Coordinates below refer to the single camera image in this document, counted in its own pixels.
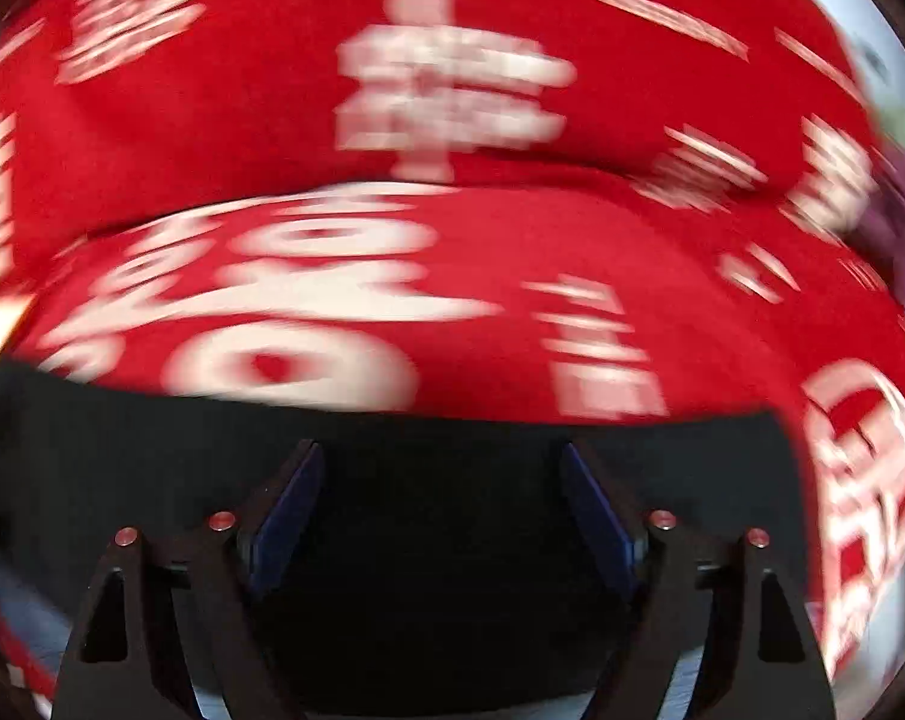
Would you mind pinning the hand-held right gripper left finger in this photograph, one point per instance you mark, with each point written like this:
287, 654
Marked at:
291, 510

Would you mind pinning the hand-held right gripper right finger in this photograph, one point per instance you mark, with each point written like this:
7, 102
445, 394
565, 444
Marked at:
595, 510

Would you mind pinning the black pants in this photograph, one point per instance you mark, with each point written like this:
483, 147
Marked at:
445, 480

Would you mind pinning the red printed blanket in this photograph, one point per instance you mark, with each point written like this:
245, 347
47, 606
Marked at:
497, 240

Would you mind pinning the purple cloth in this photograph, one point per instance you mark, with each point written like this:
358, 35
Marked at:
902, 225

